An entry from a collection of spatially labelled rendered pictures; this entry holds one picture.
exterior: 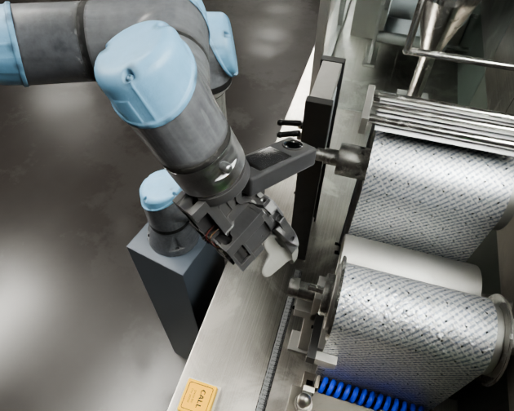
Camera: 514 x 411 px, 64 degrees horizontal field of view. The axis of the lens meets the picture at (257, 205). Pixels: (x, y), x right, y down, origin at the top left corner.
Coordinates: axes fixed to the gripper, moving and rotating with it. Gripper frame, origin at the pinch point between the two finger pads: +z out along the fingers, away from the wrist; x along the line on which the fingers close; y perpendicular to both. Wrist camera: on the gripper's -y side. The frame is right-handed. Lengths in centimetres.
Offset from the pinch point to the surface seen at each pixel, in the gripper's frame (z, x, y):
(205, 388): 41, -16, 28
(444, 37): 20, -16, -70
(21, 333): 96, -137, 84
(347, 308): 14.1, 8.0, -1.0
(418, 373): 29.5, 19.0, -1.8
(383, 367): 29.4, 13.9, 1.0
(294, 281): 21.7, -6.1, -0.7
